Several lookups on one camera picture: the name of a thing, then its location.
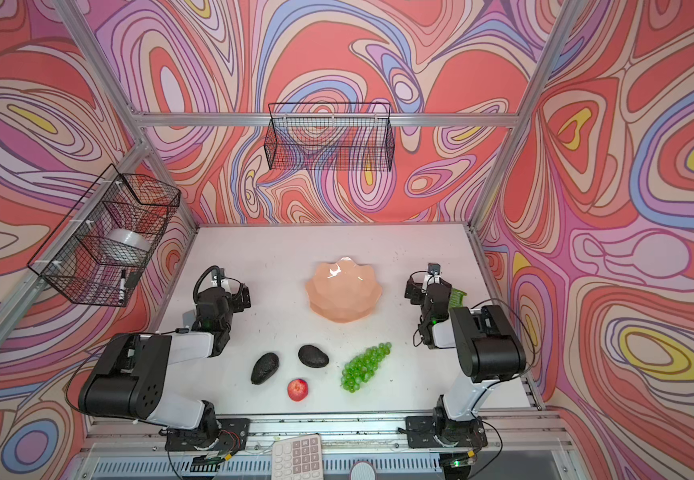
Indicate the green grape bunch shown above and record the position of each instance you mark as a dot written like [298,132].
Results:
[363,367]

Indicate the pink white calculator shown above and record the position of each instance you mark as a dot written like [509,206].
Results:
[298,458]

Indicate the black wire basket wall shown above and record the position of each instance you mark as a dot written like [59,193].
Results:
[85,268]
[330,136]

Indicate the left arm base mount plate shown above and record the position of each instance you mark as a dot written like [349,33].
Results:
[229,436]

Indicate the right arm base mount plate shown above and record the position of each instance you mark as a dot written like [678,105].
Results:
[433,432]

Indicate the dark avocado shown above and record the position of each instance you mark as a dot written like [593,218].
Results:
[313,357]
[265,367]

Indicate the black marker pen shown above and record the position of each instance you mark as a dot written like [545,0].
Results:
[122,291]

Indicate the black wire basket back wall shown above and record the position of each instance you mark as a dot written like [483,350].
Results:
[330,136]

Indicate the pink faceted fruit bowl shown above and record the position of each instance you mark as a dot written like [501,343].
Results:
[344,291]

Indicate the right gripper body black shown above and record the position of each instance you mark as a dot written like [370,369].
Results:
[419,298]

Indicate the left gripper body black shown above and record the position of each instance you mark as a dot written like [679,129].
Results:
[235,304]

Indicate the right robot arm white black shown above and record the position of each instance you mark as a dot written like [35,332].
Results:
[489,354]

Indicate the black wire basket left wall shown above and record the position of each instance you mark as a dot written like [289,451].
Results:
[85,268]

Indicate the red peach fruit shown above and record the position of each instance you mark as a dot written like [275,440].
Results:
[298,390]

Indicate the silver tape roll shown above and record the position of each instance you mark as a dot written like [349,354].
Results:
[129,238]

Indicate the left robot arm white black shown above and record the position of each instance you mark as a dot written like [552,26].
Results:
[129,379]

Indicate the green snack packet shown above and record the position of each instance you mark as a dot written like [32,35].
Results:
[456,298]

